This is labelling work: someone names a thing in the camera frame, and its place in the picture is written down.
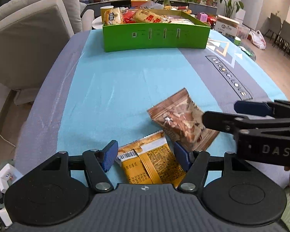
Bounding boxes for yellow orange snack packet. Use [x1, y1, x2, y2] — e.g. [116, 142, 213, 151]
[116, 131, 186, 187]

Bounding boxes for brown nut snack packet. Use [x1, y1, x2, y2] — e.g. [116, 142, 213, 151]
[147, 88, 219, 151]

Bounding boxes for red yellow snack bag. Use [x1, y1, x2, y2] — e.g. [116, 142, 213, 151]
[132, 9, 171, 23]

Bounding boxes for small bread cube packet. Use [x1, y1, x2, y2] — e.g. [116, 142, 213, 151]
[106, 7, 124, 26]

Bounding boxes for shiny red snack bag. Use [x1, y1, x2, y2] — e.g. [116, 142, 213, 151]
[122, 10, 136, 24]

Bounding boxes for blue grey table mat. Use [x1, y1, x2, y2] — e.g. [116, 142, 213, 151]
[15, 30, 290, 189]

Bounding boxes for dark marble round table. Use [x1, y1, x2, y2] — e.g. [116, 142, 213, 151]
[239, 40, 257, 61]

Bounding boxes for white plastic shopping bag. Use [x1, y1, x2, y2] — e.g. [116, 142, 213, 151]
[249, 30, 267, 50]

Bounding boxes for grey dining chair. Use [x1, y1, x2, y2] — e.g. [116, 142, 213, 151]
[278, 20, 290, 57]

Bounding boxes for white cardboard carton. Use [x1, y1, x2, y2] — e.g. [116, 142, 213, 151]
[214, 15, 239, 39]

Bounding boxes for tall leafy floor plant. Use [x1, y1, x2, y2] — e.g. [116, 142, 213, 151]
[219, 0, 244, 18]

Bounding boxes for pink small box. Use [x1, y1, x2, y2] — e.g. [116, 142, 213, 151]
[197, 12, 208, 22]

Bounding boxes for white power strip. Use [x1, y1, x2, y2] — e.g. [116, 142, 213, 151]
[0, 163, 23, 227]

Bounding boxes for green cardboard box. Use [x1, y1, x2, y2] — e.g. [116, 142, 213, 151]
[102, 9, 211, 52]

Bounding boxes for yellow cylindrical can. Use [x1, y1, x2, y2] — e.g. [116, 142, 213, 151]
[100, 5, 113, 25]

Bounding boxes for beige sofa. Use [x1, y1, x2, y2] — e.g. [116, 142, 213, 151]
[0, 0, 94, 105]

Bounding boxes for orange tissue box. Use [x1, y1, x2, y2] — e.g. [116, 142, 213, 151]
[130, 0, 150, 8]

